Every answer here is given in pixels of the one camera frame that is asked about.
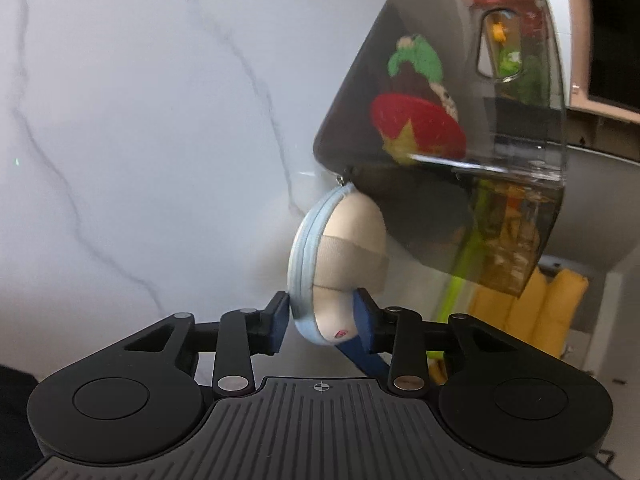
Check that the dark cloth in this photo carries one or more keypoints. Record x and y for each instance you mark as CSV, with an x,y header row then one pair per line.
x,y
15,410

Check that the red plush with yellow star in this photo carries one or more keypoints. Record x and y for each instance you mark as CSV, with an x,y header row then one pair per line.
x,y
417,127

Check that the lime green bar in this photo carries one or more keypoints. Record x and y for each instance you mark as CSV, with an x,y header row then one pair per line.
x,y
452,297

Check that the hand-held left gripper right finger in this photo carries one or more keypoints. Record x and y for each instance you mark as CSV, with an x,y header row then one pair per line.
x,y
363,321

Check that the green and maroon plush doll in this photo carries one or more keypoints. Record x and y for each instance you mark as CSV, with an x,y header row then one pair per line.
x,y
417,62

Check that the white and wooden media cabinet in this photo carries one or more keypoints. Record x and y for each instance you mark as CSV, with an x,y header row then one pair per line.
x,y
580,35

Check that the dark transparent storage box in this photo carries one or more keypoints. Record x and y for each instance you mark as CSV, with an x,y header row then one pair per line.
x,y
425,200

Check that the black television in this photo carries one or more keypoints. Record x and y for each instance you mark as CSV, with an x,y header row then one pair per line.
x,y
617,30

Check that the beige pouch with blue rim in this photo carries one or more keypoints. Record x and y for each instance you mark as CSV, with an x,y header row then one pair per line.
x,y
345,250

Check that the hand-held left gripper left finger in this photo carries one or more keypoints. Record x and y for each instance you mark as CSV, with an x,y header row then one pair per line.
x,y
276,324

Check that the white marble desktop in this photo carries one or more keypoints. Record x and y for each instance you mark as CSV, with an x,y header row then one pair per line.
x,y
150,135

